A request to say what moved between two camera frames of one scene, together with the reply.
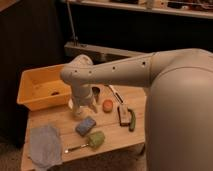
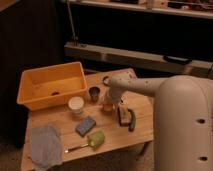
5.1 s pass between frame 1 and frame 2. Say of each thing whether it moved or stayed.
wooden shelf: stayed
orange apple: stayed
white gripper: moved
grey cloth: stayed
